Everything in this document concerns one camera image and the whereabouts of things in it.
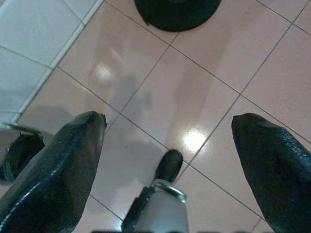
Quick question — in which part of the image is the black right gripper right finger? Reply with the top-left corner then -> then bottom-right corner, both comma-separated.
231,112 -> 311,233

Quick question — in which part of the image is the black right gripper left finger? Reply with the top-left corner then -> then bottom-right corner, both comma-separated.
0,111 -> 108,233

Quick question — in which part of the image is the robot right leg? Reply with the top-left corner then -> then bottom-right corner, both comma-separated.
121,149 -> 190,233

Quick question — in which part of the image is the black round stand base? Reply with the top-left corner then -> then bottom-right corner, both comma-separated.
135,0 -> 219,32

